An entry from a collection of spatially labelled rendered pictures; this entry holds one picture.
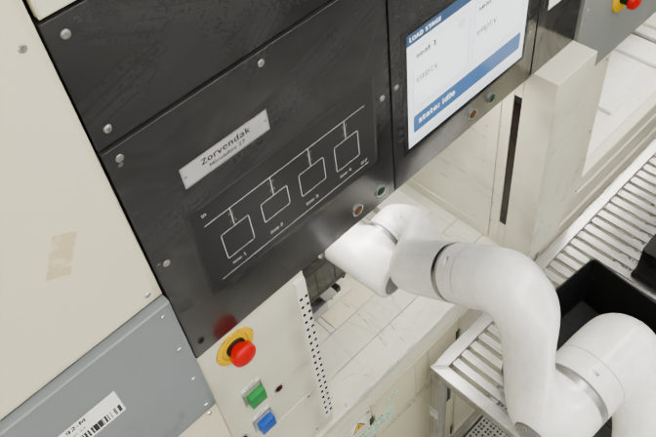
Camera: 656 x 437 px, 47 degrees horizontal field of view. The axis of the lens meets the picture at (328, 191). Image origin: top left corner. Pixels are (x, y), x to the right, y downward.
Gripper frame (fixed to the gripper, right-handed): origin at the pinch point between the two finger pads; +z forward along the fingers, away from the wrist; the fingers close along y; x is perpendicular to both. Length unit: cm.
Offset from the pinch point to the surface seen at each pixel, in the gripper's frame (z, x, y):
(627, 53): -18, -34, 117
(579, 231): -37, -47, 63
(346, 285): -9.1, -32.3, 8.0
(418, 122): -29.3, 28.6, 9.0
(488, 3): -30, 41, 24
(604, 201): -37, -46, 75
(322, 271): -10.2, -18.4, 1.2
